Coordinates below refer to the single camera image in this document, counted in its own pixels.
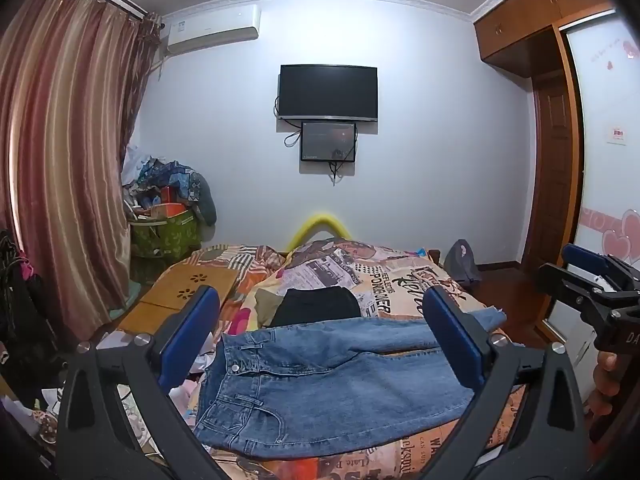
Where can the brown wooden door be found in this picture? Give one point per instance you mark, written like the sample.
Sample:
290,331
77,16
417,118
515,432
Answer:
552,175

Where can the striped brown curtain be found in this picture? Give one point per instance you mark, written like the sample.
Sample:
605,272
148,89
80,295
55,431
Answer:
65,160

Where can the blue denim pants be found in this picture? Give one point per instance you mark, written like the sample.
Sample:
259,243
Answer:
310,385

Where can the small black wall monitor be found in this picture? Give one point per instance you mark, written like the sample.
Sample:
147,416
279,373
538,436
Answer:
327,141

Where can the white air conditioner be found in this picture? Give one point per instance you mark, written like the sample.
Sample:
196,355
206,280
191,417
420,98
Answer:
215,27

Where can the black wall television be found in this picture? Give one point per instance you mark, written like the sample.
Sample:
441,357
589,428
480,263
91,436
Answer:
327,91

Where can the dark hanging clothes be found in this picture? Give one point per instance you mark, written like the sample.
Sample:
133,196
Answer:
25,310

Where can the small red-white door sticker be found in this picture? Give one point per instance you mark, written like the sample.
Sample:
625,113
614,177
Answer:
617,134

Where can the green patterned bag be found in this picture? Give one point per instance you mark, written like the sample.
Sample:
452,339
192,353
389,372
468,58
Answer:
165,237

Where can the yellow foam tube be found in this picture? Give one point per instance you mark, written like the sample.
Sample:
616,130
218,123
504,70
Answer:
320,225

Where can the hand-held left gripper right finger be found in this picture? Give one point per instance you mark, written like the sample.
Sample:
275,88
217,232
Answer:
450,335

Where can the pile of mixed clothes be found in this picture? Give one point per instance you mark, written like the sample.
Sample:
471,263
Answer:
170,180

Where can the grey backpack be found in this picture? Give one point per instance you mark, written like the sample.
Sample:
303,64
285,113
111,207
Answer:
462,262

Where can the folded black pants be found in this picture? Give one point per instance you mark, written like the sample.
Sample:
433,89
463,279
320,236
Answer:
315,307

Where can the printed patchwork blanket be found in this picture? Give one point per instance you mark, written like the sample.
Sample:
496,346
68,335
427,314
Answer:
380,280

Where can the wooden overhead cabinet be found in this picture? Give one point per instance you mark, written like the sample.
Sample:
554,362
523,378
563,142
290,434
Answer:
530,15

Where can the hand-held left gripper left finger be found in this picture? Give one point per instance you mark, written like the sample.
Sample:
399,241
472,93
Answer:
187,335

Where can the orange box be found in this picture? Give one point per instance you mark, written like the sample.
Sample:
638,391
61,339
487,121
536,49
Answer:
167,210

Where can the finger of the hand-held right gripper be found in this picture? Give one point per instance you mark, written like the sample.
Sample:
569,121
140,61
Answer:
585,257
565,282

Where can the wooden folding table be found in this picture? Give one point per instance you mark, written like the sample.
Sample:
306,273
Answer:
175,290

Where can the person's right hand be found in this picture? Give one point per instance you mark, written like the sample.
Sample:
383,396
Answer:
606,382

